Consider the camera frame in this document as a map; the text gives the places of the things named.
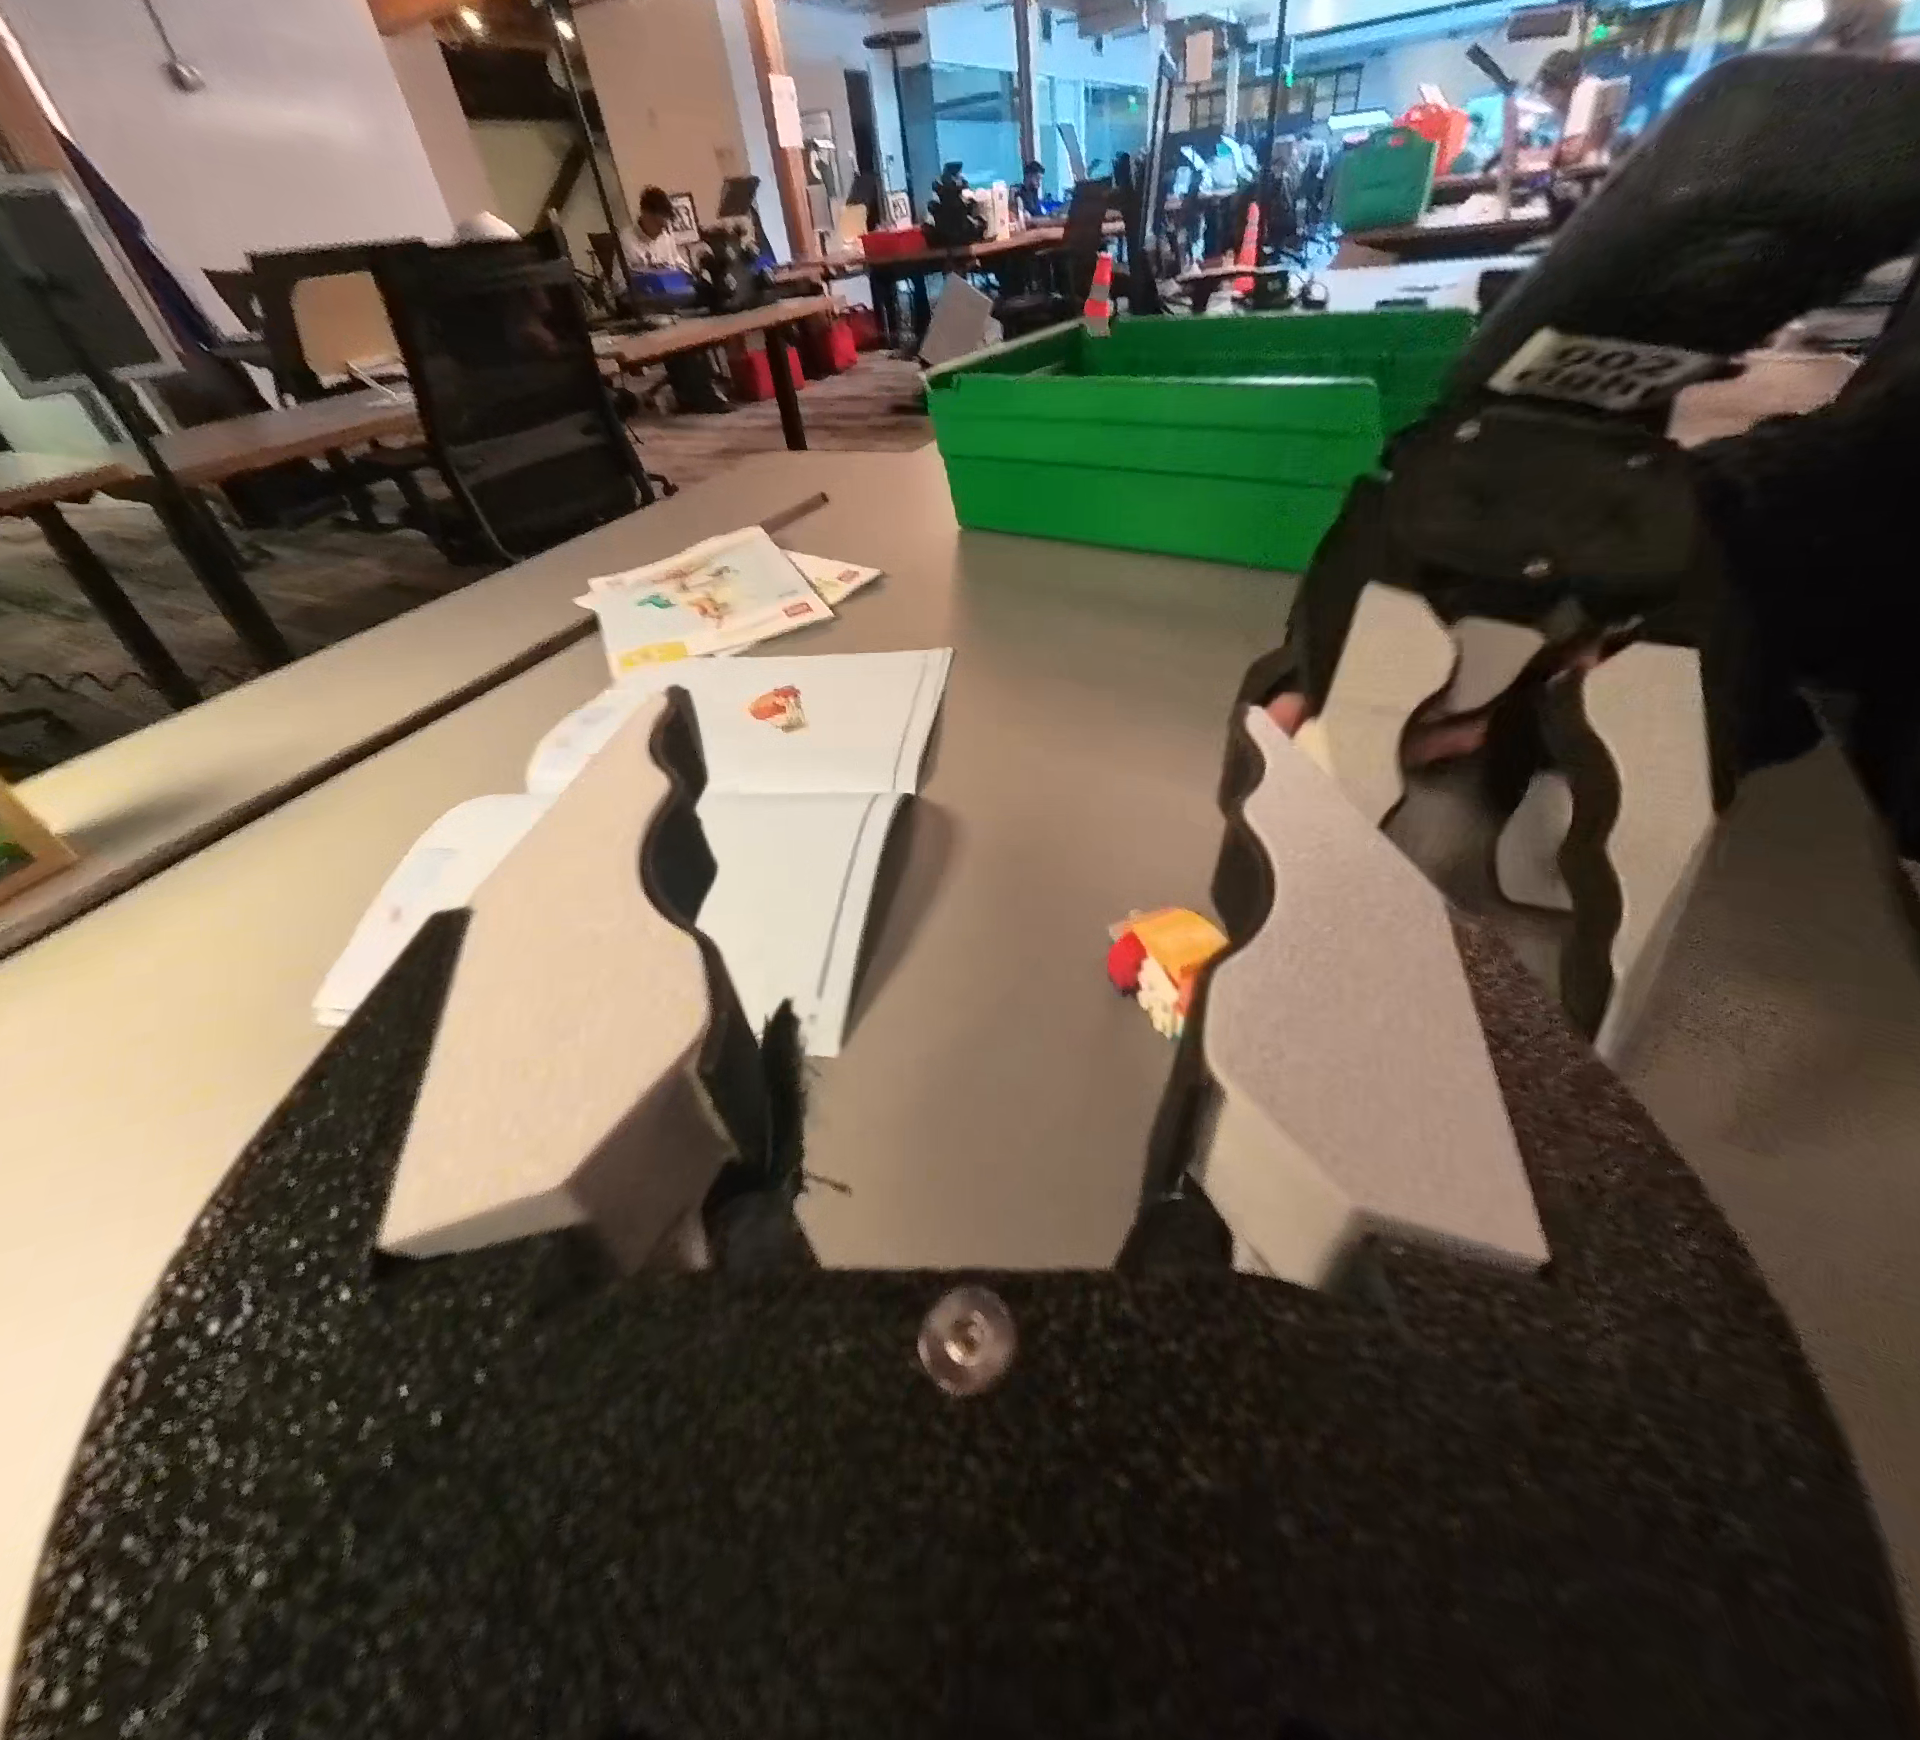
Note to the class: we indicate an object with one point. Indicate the screen on black stand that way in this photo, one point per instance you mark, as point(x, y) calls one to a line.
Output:
point(75, 285)

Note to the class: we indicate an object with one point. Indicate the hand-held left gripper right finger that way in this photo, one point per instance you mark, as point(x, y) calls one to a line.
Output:
point(1350, 1022)

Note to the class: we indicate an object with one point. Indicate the colourful lego model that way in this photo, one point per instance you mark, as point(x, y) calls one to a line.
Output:
point(1164, 946)

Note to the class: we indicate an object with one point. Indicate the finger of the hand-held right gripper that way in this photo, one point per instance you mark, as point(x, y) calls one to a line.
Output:
point(1380, 676)
point(1666, 794)

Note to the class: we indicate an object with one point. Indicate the brown wooden desk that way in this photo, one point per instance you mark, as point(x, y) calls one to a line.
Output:
point(225, 436)
point(721, 324)

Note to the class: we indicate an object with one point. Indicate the dark thin stick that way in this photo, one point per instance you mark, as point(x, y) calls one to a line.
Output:
point(793, 510)

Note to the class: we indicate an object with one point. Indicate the small closed instruction booklet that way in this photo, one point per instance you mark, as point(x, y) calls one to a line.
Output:
point(707, 593)
point(849, 579)

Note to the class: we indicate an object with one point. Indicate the black mesh office chair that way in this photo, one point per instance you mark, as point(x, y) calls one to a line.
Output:
point(496, 390)

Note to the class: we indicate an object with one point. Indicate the orange traffic cone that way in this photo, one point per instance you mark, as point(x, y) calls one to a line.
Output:
point(1248, 255)
point(1102, 302)

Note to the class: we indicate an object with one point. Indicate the person's right hand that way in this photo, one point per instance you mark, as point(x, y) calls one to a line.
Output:
point(1455, 736)

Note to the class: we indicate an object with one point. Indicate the red storage bin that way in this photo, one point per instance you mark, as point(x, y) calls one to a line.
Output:
point(843, 342)
point(773, 376)

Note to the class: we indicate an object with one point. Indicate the green plastic bin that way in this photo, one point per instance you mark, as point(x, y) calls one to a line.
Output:
point(1141, 480)

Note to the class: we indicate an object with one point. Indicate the grey tilted box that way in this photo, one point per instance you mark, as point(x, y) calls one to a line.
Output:
point(956, 324)

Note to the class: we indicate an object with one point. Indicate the green crate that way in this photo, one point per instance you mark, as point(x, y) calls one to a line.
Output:
point(1387, 187)

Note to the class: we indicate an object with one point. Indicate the open instruction booklet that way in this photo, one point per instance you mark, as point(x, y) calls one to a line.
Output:
point(841, 751)

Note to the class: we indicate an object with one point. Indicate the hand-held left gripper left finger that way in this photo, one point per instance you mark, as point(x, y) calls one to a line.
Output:
point(570, 1022)

